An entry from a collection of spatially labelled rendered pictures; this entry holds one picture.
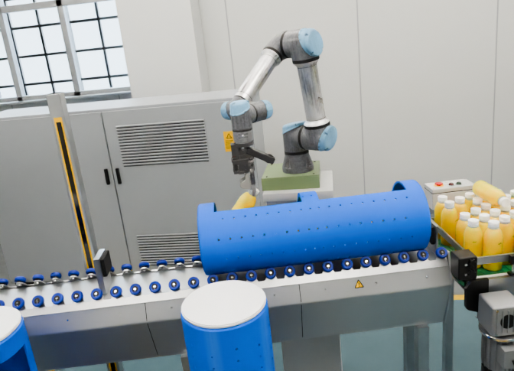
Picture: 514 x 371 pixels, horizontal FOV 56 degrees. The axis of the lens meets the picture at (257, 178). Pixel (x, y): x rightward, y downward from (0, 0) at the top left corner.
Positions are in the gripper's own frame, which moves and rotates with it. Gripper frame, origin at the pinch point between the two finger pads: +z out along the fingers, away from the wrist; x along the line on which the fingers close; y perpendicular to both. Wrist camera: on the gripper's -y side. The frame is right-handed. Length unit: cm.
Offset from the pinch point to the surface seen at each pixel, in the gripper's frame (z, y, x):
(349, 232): 15.7, -33.4, 14.5
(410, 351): 86, -62, -4
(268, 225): 10.0, -3.6, 12.3
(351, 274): 34.7, -33.6, 11.9
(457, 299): 127, -129, -103
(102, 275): 26, 63, 5
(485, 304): 43, -77, 31
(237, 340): 29, 11, 53
